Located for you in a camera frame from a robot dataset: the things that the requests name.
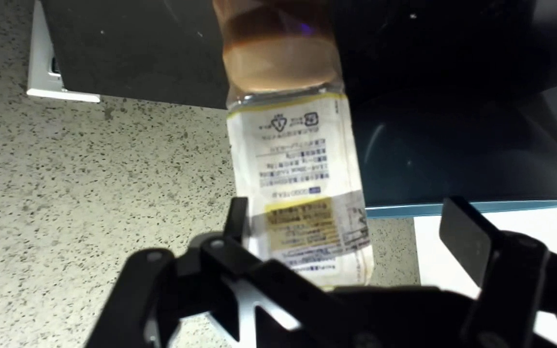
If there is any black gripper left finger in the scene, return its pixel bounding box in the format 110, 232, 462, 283
222, 198, 249, 244

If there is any stainless steel microwave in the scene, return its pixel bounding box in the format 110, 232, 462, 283
38, 0, 228, 109

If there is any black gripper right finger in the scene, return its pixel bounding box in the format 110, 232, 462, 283
439, 198, 514, 285

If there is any dark blue bowl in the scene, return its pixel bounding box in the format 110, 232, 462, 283
332, 0, 557, 211

